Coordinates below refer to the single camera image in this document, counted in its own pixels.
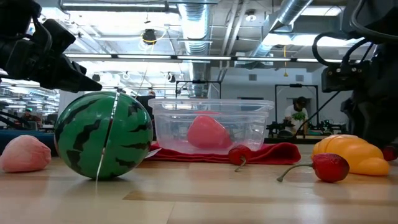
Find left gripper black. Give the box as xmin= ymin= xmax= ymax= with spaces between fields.
xmin=0 ymin=37 xmax=103 ymax=93

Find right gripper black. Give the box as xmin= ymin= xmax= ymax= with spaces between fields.
xmin=340 ymin=43 xmax=398 ymax=149

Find orange ridged toy fruit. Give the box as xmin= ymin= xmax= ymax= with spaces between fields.
xmin=312 ymin=134 xmax=391 ymax=177

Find green striped watermelon ball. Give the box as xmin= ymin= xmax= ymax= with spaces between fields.
xmin=53 ymin=90 xmax=154 ymax=181

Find pink toy peach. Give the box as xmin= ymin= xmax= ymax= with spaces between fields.
xmin=0 ymin=134 xmax=52 ymax=174

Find large red strawberry green stem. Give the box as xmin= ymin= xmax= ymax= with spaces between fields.
xmin=186 ymin=111 xmax=233 ymax=150

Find dark blue cloth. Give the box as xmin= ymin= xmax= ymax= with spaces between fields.
xmin=0 ymin=129 xmax=58 ymax=157

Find black background monitors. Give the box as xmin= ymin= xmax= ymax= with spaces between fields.
xmin=135 ymin=95 xmax=156 ymax=121

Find black ceiling-hung device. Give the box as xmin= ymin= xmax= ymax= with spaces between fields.
xmin=142 ymin=28 xmax=157 ymax=45

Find black background robot arms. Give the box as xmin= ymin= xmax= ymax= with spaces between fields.
xmin=266 ymin=119 xmax=348 ymax=138

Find white paper tag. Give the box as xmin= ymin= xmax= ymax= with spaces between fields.
xmin=144 ymin=148 xmax=162 ymax=159

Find red cloth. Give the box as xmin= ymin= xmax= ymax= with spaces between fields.
xmin=146 ymin=141 xmax=302 ymax=166

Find long ceiling light bar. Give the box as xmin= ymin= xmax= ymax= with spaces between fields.
xmin=63 ymin=53 xmax=343 ymax=63

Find clear plastic container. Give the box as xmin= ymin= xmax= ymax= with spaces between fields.
xmin=148 ymin=98 xmax=275 ymax=156

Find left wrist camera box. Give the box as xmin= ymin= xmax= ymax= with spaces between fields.
xmin=32 ymin=18 xmax=76 ymax=57

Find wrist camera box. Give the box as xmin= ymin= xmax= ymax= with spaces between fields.
xmin=321 ymin=60 xmax=373 ymax=93
xmin=32 ymin=18 xmax=76 ymax=57

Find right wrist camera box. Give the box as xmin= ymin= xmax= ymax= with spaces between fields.
xmin=321 ymin=60 xmax=373 ymax=93

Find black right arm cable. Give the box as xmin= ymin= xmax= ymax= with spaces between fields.
xmin=294 ymin=90 xmax=342 ymax=138

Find tall black frame stand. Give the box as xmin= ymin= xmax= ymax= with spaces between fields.
xmin=274 ymin=83 xmax=320 ymax=133

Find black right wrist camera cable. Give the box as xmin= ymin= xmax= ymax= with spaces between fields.
xmin=312 ymin=30 xmax=374 ymax=68

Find yellow hanging cord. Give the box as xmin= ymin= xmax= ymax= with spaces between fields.
xmin=282 ymin=45 xmax=289 ymax=78

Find silver ribbed ceiling duct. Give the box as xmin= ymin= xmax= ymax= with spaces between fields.
xmin=177 ymin=0 xmax=213 ymax=98

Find silver slanted ceiling duct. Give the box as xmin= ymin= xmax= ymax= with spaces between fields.
xmin=248 ymin=0 xmax=313 ymax=58

